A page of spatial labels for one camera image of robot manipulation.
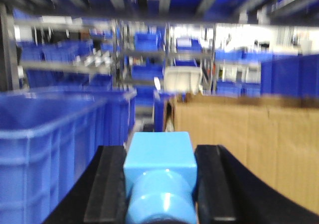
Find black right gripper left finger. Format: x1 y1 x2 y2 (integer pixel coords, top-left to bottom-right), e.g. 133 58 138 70
44 146 127 224

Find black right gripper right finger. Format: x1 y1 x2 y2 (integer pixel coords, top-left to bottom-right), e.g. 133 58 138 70
195 145 319 224

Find light blue building block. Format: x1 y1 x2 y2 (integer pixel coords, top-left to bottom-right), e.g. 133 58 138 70
123 131 197 224

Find brown cardboard box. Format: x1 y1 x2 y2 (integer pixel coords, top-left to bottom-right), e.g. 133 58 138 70
163 95 319 213

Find large blue crate left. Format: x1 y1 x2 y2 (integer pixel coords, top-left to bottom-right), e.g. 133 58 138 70
0 87 136 224

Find white plastic tub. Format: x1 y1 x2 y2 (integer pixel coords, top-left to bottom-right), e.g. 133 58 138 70
163 66 202 94

